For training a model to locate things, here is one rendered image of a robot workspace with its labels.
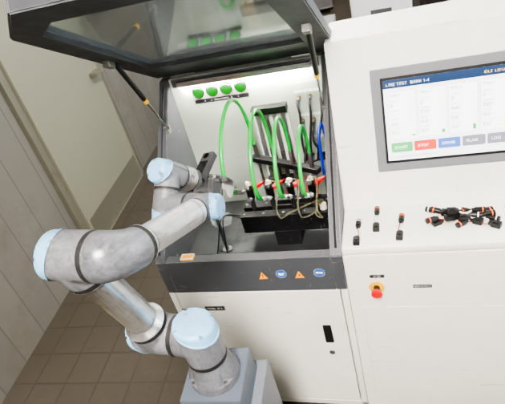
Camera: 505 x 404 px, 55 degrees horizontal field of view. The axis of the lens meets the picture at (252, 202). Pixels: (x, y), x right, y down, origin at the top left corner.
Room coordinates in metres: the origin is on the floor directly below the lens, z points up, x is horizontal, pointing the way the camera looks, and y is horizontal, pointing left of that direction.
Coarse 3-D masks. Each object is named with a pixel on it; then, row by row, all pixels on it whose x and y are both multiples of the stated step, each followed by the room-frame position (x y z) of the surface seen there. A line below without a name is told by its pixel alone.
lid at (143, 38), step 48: (48, 0) 1.15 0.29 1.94; (96, 0) 1.13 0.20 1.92; (144, 0) 1.15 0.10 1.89; (192, 0) 1.23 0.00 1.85; (240, 0) 1.25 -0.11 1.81; (288, 0) 1.21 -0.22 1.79; (48, 48) 1.46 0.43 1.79; (96, 48) 1.54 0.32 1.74; (144, 48) 1.61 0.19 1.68; (192, 48) 1.66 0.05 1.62; (240, 48) 1.70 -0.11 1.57; (288, 48) 1.68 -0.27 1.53
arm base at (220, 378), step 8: (232, 352) 0.98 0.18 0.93; (224, 360) 0.91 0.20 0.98; (232, 360) 0.93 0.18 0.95; (192, 368) 0.90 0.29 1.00; (216, 368) 0.89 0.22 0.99; (224, 368) 0.90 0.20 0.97; (232, 368) 0.91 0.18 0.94; (192, 376) 0.92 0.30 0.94; (200, 376) 0.89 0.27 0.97; (208, 376) 0.88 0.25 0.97; (216, 376) 0.88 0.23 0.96; (224, 376) 0.89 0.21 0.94; (232, 376) 0.89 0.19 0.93; (192, 384) 0.91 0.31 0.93; (200, 384) 0.89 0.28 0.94; (208, 384) 0.88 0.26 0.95; (216, 384) 0.87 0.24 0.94; (224, 384) 0.89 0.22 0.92; (232, 384) 0.88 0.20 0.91; (200, 392) 0.88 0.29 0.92; (208, 392) 0.87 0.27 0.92; (216, 392) 0.87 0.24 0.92; (224, 392) 0.87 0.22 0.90
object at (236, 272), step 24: (168, 264) 1.45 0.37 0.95; (192, 264) 1.41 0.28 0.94; (216, 264) 1.38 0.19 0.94; (240, 264) 1.35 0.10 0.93; (264, 264) 1.32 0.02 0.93; (288, 264) 1.29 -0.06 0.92; (312, 264) 1.26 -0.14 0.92; (192, 288) 1.43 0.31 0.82; (216, 288) 1.39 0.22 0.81; (240, 288) 1.36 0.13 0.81; (264, 288) 1.33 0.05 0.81; (288, 288) 1.30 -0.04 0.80; (312, 288) 1.26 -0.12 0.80; (336, 288) 1.24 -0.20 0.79
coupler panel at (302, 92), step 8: (312, 80) 1.75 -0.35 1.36; (320, 80) 1.74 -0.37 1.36; (296, 88) 1.77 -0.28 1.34; (304, 88) 1.76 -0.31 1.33; (312, 88) 1.75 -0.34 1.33; (296, 96) 1.78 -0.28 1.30; (304, 96) 1.77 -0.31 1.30; (312, 96) 1.76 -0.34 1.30; (304, 104) 1.77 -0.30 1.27; (312, 104) 1.76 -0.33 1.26; (296, 112) 1.78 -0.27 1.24; (304, 112) 1.77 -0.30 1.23; (312, 112) 1.76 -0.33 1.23; (320, 112) 1.75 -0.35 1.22; (304, 120) 1.76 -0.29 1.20; (312, 120) 1.74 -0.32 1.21; (304, 144) 1.78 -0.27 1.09; (312, 144) 1.77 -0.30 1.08
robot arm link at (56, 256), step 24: (48, 240) 0.90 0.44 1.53; (72, 240) 0.87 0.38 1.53; (48, 264) 0.86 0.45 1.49; (72, 264) 0.83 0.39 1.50; (72, 288) 0.86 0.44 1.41; (96, 288) 0.87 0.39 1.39; (120, 288) 0.92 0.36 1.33; (120, 312) 0.91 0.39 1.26; (144, 312) 0.95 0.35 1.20; (144, 336) 0.94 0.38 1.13
